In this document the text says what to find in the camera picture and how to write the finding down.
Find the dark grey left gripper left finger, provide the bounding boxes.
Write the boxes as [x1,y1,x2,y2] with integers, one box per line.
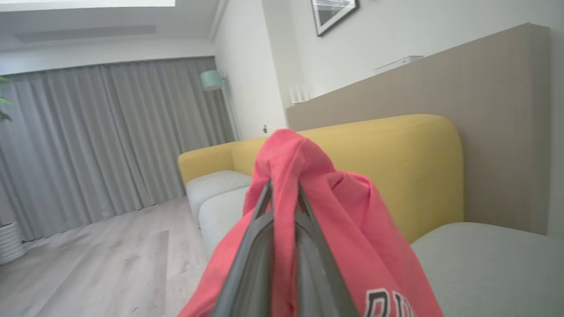
[211,179,275,317]

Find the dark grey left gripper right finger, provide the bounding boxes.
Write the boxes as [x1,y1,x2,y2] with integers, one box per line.
[294,181,361,317]

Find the red jersey with printed letters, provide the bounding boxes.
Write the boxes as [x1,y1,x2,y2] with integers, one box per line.
[176,129,445,317]

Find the long grey sofa seat cushion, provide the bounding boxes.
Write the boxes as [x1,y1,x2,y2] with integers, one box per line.
[198,186,252,256]

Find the small grey sofa seat cushion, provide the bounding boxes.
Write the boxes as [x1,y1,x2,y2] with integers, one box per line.
[186,170,252,221]

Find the yellow and grey sofa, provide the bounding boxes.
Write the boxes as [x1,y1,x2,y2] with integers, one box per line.
[178,114,464,243]

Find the white upright ornaments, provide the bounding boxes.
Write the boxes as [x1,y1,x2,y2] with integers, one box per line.
[289,86,311,105]

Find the floor lamp with teal shade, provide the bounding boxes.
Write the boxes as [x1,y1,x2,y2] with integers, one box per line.
[200,70,242,142]

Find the grey pleated curtain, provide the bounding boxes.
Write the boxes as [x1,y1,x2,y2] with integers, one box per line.
[0,56,235,242]

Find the flat white device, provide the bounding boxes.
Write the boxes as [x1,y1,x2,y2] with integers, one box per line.
[375,55,424,71]

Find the white ribbed planter pot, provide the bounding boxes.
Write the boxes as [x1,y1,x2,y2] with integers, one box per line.
[0,221,27,266]

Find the green plant leaves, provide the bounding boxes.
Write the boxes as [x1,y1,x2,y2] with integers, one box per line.
[0,75,13,122]

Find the black framed wall picture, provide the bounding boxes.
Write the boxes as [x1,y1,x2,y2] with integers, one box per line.
[310,0,360,37]

